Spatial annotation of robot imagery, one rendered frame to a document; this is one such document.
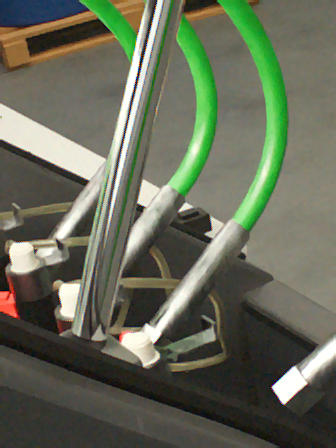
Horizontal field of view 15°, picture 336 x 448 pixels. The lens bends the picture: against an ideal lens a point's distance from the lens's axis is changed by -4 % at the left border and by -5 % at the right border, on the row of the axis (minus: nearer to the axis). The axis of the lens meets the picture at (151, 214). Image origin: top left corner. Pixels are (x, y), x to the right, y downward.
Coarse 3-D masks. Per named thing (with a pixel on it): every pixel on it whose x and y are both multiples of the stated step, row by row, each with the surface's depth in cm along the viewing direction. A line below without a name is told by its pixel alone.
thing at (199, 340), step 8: (192, 336) 68; (200, 336) 68; (208, 336) 68; (168, 344) 68; (176, 344) 67; (184, 344) 67; (192, 344) 67; (200, 344) 67; (208, 344) 67; (176, 352) 67; (184, 352) 67; (168, 360) 66; (176, 360) 66
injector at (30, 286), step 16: (16, 272) 79; (32, 272) 79; (48, 272) 80; (16, 288) 79; (32, 288) 79; (48, 288) 80; (16, 304) 80; (32, 304) 79; (48, 304) 80; (32, 320) 80; (48, 320) 80
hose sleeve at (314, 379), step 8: (328, 336) 58; (328, 344) 58; (312, 352) 58; (320, 352) 58; (328, 352) 58; (304, 360) 58; (312, 360) 58; (320, 360) 58; (328, 360) 57; (304, 368) 58; (312, 368) 58; (320, 368) 58; (328, 368) 57; (304, 376) 58; (312, 376) 58; (320, 376) 58; (328, 376) 58; (312, 384) 58; (320, 384) 58; (328, 384) 58
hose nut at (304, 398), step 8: (296, 368) 58; (288, 376) 58; (296, 376) 58; (280, 384) 58; (288, 384) 58; (296, 384) 58; (304, 384) 58; (280, 392) 58; (288, 392) 58; (296, 392) 58; (304, 392) 58; (312, 392) 58; (320, 392) 58; (288, 400) 58; (296, 400) 58; (304, 400) 58; (312, 400) 58; (296, 408) 58; (304, 408) 58
